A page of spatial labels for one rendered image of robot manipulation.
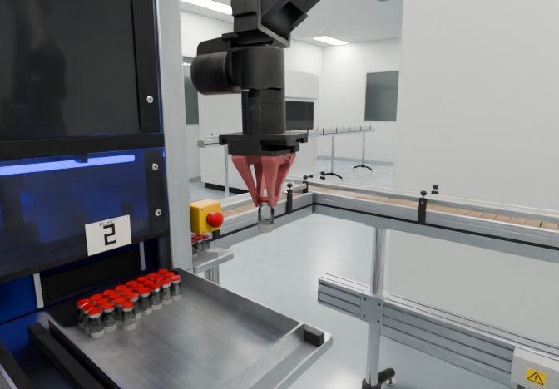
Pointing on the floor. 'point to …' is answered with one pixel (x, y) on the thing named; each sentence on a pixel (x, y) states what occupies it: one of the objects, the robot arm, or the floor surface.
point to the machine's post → (172, 120)
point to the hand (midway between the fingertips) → (265, 200)
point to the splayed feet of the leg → (383, 379)
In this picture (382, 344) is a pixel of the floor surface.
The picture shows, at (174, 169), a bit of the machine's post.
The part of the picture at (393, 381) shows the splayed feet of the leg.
